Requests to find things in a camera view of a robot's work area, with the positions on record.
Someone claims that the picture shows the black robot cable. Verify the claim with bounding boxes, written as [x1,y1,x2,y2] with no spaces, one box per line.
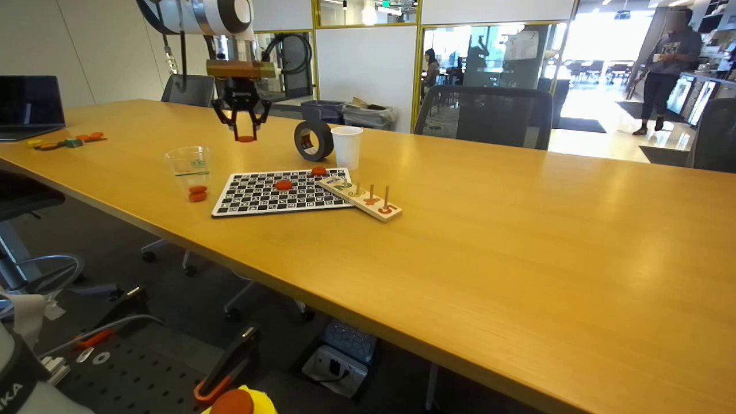
[156,0,316,95]

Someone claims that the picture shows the orange token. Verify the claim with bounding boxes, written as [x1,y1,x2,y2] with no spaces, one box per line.
[188,187,208,202]
[311,166,330,177]
[273,180,295,192]
[235,136,257,144]

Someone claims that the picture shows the checkered marker board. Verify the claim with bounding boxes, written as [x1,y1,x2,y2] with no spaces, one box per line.
[211,169,347,218]

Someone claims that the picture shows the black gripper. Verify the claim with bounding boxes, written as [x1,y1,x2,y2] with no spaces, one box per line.
[211,78,271,140]

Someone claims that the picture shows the grey office chair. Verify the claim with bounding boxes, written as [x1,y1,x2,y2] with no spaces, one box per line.
[161,74,215,107]

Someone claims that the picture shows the white paper cup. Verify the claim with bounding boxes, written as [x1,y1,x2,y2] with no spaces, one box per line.
[332,126,363,171]

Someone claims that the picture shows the floor power box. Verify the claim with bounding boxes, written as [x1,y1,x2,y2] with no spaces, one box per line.
[301,345,368,399]

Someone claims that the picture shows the yellow red emergency button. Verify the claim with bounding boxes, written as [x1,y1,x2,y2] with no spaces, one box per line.
[202,387,278,414]

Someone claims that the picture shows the black tape roll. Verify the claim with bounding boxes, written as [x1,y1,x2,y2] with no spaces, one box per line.
[295,122,333,164]

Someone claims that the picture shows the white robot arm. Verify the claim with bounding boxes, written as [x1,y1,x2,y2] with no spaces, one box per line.
[137,0,277,144]

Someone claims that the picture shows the orange green tool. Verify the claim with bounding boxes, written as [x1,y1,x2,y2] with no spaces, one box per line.
[31,132,106,153]

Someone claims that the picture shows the wooden peg board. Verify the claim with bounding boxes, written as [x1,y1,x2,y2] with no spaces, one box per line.
[319,177,402,222]

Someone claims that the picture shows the colourless plastic cup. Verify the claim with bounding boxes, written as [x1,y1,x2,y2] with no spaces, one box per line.
[165,145,210,201]

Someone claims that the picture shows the person in background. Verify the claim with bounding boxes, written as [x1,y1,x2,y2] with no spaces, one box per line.
[635,8,701,136]

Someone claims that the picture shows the black laptop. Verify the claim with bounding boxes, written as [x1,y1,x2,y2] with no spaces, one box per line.
[0,76,65,132]

